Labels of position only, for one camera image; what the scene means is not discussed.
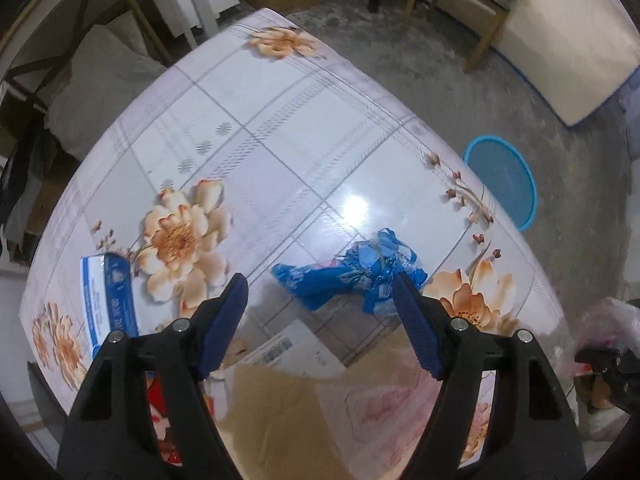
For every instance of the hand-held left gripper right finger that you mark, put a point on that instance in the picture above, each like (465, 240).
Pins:
(417, 330)

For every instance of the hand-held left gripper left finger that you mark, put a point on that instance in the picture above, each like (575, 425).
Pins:
(225, 320)

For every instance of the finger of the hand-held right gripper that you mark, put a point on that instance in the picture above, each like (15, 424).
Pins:
(607, 365)

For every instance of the blue plastic wrapper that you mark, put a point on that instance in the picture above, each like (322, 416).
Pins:
(325, 280)

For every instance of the translucent plastic bag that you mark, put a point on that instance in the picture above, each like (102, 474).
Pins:
(605, 320)

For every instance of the white box with barcode label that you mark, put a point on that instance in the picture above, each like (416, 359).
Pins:
(300, 350)

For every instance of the red drink can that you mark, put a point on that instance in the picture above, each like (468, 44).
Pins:
(160, 410)

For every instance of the blue and white carton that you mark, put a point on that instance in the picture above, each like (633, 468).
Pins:
(107, 300)

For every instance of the blue plastic basin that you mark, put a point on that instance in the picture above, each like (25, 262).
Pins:
(500, 180)

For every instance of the floral tablecloth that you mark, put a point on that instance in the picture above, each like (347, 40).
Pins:
(300, 135)

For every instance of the beige cushion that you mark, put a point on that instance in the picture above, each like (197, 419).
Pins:
(100, 90)

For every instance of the white mattress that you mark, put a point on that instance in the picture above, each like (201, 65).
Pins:
(565, 60)

